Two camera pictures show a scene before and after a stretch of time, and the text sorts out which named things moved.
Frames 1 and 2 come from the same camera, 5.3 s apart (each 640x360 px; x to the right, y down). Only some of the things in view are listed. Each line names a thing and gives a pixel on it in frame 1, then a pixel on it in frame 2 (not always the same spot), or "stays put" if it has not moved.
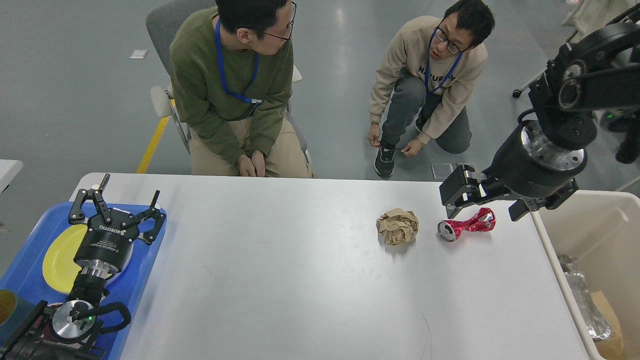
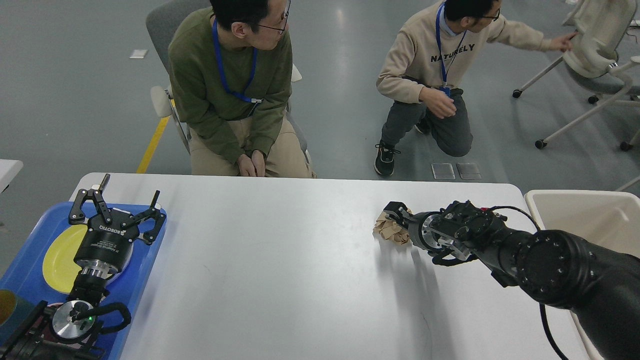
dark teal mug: x=14 y=312 stays put
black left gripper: x=106 y=248 stays put
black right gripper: x=528 y=166 to x=424 y=228
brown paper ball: x=398 y=226 stays put
